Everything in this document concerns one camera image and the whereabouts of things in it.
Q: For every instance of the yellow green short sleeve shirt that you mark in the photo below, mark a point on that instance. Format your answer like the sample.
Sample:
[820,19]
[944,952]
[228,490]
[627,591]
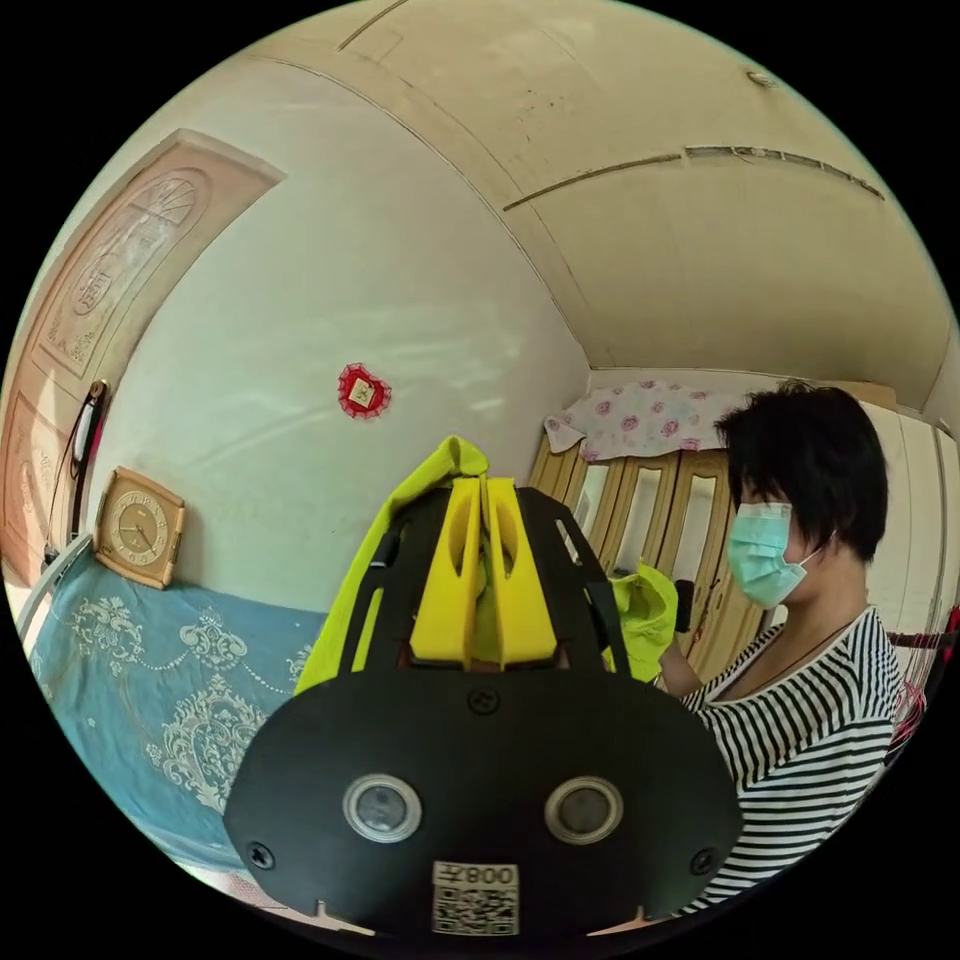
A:
[341,600]

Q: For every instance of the carved wooden door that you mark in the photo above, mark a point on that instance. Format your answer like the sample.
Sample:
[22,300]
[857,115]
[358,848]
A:
[97,300]

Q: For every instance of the person's body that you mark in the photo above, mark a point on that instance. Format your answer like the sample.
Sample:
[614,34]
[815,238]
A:
[802,735]

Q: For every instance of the red heart wall ornament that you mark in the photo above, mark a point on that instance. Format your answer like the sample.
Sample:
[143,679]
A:
[364,391]

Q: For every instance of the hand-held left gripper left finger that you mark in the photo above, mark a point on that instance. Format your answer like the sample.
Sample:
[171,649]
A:
[442,600]

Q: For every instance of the person's right forearm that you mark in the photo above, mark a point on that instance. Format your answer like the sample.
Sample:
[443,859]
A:
[681,671]

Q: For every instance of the square wooden clock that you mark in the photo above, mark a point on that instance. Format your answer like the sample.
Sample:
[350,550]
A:
[139,529]

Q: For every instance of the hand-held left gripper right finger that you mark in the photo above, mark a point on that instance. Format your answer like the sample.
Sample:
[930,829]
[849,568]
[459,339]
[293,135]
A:
[529,615]

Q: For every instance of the wooden cupboard with floral cloth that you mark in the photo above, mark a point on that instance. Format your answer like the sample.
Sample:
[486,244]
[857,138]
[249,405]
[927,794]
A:
[660,487]

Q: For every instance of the bed with blue printed sheet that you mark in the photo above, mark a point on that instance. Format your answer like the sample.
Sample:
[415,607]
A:
[150,675]

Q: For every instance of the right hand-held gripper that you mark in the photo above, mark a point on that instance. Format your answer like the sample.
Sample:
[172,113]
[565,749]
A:
[685,606]

